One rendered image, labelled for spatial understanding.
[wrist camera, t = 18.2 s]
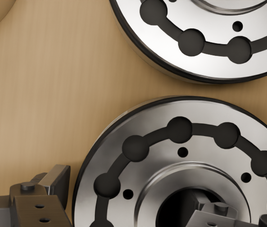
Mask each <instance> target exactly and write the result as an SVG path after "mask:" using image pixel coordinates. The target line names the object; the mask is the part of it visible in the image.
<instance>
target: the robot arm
mask: <svg viewBox="0 0 267 227"><path fill-rule="evenodd" d="M70 172H71V167H70V166H69V165H60V164H56V165H55V166H54V167H53V168H52V169H51V170H50V171H49V172H48V173H40V174H37V175H36V176H35V177H34V178H33V179H32V180H31V181H30V182H22V183H18V184H14V185H12V186H11V187H10V190H9V195H2V196H0V227H73V226H72V224H71V222H70V220H69V218H68V216H67V214H66V212H65V209H66V206H67V201H68V190H69V181H70ZM237 218H238V211H237V210H236V209H235V208H233V207H231V206H229V205H227V204H225V203H221V202H217V200H216V199H215V198H214V197H213V195H212V194H211V193H209V192H207V191H206V190H202V189H196V188H191V189H185V190H182V191H179V192H177V196H176V206H175V222H176V226H177V227H267V214H261V215H260V216H259V222H258V225H257V224H253V223H249V222H244V221H241V220H238V219H237Z"/></svg>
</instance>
